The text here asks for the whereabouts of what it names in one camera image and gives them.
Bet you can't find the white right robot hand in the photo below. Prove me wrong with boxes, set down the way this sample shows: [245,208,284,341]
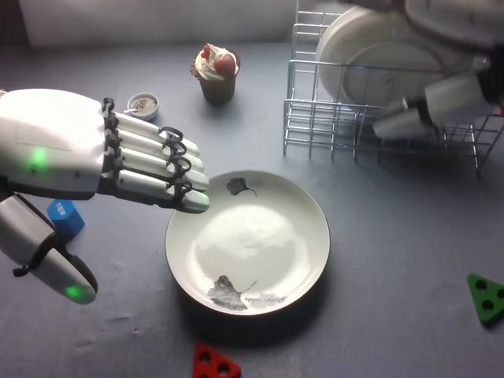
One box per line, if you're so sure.
[372,0,504,139]

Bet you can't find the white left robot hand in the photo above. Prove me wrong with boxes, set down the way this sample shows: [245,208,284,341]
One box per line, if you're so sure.
[0,88,210,306]

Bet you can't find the white plate leaf print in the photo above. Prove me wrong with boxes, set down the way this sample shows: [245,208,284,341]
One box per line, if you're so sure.
[314,6,473,109]

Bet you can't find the white plate rim leaf prints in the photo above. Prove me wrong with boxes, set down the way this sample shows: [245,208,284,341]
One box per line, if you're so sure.
[165,169,332,316]

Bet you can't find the blue hexagonal block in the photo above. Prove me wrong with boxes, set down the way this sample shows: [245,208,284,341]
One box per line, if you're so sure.
[46,198,86,241]

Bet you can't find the small bowl green sauce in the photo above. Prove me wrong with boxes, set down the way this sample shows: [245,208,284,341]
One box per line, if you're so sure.
[128,92,161,122]

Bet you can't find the white backdrop sheet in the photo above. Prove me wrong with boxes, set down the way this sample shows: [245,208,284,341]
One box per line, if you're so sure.
[19,0,296,44]

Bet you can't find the toy cupcake with strawberry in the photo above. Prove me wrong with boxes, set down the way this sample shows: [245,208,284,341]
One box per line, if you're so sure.
[188,43,242,106]

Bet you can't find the green triangle block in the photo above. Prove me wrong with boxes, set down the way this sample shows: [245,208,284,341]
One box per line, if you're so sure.
[467,272,504,327]

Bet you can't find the red triangle block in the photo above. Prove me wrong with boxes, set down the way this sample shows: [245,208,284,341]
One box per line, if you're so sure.
[192,341,242,378]

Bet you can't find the silver wire dish rack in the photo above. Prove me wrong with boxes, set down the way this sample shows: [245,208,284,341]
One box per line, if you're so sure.
[282,0,504,176]

